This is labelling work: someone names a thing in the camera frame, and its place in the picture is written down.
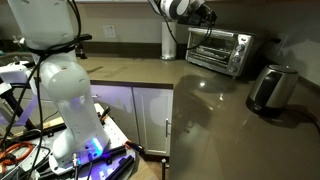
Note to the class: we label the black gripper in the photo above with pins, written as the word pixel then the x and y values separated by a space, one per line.
pixel 205 14

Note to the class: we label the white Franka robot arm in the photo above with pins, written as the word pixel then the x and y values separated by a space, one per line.
pixel 70 100

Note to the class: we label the foil covered oven tray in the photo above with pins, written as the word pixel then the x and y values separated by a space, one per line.
pixel 213 51

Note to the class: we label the silver oven knob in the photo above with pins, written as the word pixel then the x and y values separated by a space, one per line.
pixel 240 47
pixel 232 69
pixel 236 59

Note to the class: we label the stainless steel toaster oven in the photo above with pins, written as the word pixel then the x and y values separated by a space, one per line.
pixel 246 56

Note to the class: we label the white lower cabinet door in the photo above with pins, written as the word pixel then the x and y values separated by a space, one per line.
pixel 113 110
pixel 151 120

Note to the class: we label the white paper towel roll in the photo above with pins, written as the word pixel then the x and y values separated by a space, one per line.
pixel 169 43

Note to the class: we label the stainless steel electric kettle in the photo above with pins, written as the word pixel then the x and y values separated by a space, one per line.
pixel 271 88

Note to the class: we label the black hand tool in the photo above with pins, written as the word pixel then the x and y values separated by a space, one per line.
pixel 105 113

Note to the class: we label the white perforated robot table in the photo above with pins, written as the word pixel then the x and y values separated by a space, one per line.
pixel 115 133

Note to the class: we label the orange black clamp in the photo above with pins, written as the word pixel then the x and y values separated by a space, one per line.
pixel 135 147

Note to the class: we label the wooden strip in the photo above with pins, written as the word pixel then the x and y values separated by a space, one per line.
pixel 53 122

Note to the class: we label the white box device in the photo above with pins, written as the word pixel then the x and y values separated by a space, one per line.
pixel 13 71

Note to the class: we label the white wall outlet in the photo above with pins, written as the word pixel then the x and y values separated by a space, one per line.
pixel 109 31

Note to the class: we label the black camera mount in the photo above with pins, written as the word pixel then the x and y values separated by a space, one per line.
pixel 81 50

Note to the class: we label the black metal post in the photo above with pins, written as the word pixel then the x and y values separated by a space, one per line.
pixel 163 170

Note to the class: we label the black aluminium rail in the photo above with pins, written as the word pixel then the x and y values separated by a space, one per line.
pixel 121 166
pixel 111 153

